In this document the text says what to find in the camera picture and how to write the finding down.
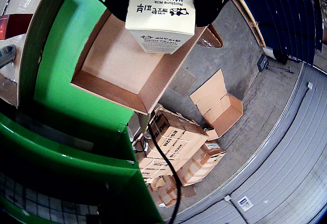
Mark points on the grey flat cardboard sheet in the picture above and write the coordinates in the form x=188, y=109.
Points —
x=182, y=81

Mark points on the printed brown carton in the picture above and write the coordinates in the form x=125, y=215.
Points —
x=178, y=134

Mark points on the small brown carton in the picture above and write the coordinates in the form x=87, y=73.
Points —
x=166, y=193

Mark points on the green metal shelf rack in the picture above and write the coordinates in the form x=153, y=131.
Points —
x=64, y=162

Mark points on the dark red carton box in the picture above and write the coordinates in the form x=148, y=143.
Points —
x=18, y=26

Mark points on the white door label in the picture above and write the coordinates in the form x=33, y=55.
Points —
x=245, y=203

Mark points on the white bottle translucent cap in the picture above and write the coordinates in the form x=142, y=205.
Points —
x=6, y=54

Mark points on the brown taped carton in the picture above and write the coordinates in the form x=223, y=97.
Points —
x=204, y=162

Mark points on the grey roller shutter door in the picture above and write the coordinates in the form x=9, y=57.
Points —
x=281, y=157

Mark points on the wooden pallet frame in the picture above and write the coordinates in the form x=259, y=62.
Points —
x=251, y=22

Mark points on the shallow cardboard tray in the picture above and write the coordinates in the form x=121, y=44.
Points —
x=28, y=55

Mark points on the divided cardboard box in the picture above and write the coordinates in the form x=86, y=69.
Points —
x=115, y=63

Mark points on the cow print hand cream box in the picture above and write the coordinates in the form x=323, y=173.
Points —
x=161, y=12

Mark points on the open flattened cardboard carton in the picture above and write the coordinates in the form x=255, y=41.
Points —
x=217, y=106

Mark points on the dark blue plastic pallets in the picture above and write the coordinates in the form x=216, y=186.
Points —
x=288, y=17

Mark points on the small black floor device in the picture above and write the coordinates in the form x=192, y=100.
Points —
x=262, y=62

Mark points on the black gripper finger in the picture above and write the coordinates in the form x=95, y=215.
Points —
x=115, y=2
x=212, y=7

